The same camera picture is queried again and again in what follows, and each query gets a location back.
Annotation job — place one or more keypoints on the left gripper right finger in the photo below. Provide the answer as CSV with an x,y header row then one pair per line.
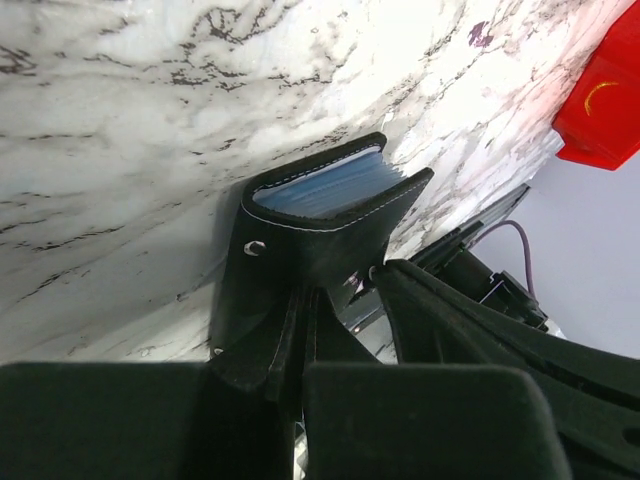
x,y
421,422

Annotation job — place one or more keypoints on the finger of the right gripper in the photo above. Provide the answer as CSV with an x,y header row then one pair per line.
x,y
594,395

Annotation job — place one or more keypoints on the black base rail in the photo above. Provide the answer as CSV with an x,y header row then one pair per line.
x,y
364,308

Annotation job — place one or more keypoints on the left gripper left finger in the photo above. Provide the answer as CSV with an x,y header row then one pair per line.
x,y
138,421

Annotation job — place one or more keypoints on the black card holder wallet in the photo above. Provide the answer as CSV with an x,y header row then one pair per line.
x,y
304,237

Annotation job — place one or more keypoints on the red plastic bin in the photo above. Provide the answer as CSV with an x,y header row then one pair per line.
x,y
599,121

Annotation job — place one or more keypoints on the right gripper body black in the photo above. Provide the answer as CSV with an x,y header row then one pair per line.
x,y
496,290

